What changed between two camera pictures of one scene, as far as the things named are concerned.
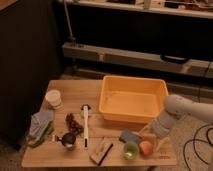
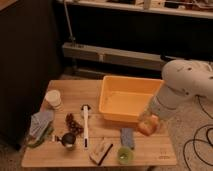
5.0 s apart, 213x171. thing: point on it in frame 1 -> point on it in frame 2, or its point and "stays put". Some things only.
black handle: [173, 59] stays put
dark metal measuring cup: [68, 139] stays put
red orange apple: [146, 148] -> [148, 124]
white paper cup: [53, 97] stays put
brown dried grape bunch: [74, 127] stays put
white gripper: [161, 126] -> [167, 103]
